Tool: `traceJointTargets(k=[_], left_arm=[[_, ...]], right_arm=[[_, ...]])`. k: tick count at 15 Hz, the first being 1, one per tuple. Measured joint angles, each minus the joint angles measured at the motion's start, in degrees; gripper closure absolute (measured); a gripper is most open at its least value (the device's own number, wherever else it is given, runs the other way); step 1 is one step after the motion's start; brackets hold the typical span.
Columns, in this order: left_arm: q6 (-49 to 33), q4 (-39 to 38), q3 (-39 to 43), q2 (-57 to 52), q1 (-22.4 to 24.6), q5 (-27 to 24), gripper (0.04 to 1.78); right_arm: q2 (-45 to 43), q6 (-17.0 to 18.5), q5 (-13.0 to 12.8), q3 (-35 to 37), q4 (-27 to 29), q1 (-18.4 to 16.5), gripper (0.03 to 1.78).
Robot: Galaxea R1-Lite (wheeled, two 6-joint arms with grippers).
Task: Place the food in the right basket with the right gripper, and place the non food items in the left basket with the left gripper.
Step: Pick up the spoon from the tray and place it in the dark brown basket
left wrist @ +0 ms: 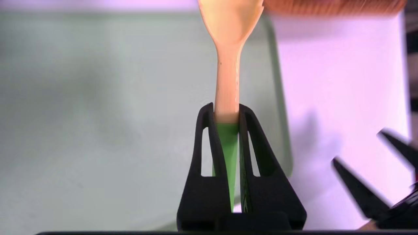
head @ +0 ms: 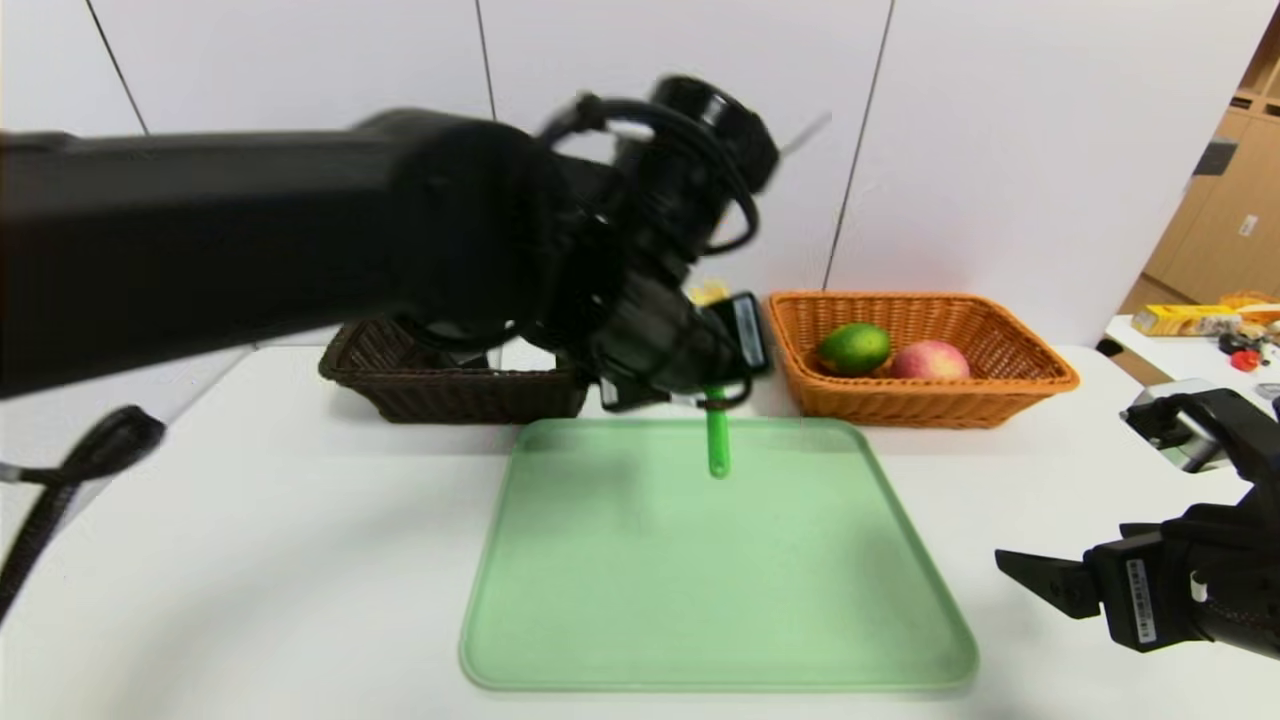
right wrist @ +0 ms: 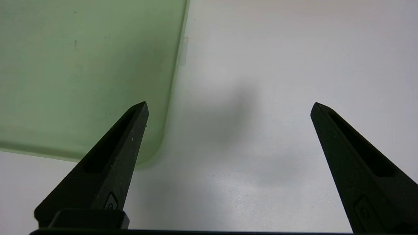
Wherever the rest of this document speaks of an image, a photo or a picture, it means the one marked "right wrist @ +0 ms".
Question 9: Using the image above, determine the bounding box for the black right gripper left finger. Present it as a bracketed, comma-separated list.
[34, 101, 150, 229]

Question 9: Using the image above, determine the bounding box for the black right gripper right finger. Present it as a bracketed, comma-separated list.
[310, 102, 418, 235]

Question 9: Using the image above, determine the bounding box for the light green plastic tray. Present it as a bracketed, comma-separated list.
[0, 0, 190, 168]

